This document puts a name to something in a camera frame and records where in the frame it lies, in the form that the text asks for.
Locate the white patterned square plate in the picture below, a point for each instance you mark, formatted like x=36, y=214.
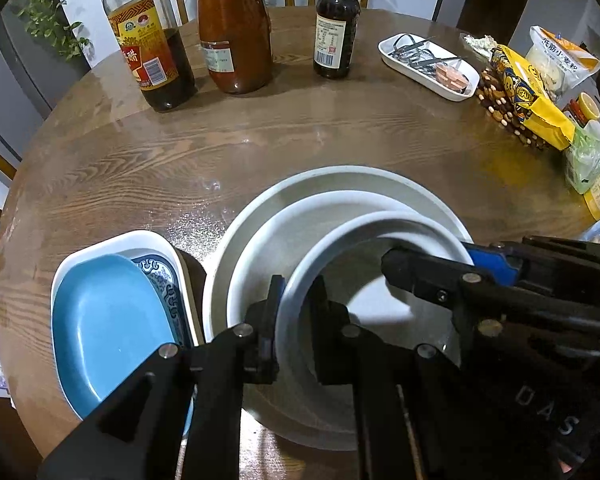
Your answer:
x=150, y=247

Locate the grey refrigerator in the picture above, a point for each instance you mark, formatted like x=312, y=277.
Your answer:
x=10, y=85

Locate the dark vinegar bottle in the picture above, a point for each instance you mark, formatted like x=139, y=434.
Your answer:
x=150, y=55

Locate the blue plate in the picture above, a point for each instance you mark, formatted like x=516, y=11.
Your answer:
x=105, y=325

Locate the green hanging plant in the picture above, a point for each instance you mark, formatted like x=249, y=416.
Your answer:
x=50, y=20

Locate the wooden beaded trivet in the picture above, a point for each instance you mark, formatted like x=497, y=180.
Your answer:
x=500, y=105

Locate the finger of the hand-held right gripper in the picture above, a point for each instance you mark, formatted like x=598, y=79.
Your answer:
x=490, y=260
x=430, y=272

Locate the small dark sauce bottle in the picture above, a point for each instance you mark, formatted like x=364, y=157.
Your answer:
x=336, y=25

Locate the white clear food bag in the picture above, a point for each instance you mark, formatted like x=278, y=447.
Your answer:
x=562, y=60

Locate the white crumpled packet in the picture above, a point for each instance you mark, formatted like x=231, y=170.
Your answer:
x=477, y=44

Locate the green clear packet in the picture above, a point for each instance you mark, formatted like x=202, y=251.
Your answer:
x=587, y=155

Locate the medium white bowl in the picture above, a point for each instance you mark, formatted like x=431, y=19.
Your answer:
x=280, y=230

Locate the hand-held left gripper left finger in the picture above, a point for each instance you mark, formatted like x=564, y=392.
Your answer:
x=279, y=305

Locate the small white bowl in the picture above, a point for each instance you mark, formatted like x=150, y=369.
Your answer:
x=360, y=280

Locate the yellow snack bag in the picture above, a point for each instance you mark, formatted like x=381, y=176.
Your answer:
x=530, y=95

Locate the white oblong dish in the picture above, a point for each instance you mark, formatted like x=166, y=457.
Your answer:
x=430, y=67

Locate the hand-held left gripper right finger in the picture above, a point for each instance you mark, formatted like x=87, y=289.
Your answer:
x=322, y=320

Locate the red sauce jar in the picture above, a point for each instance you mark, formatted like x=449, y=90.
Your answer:
x=235, y=25

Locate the large white bowl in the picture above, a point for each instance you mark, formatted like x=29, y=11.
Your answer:
x=330, y=180

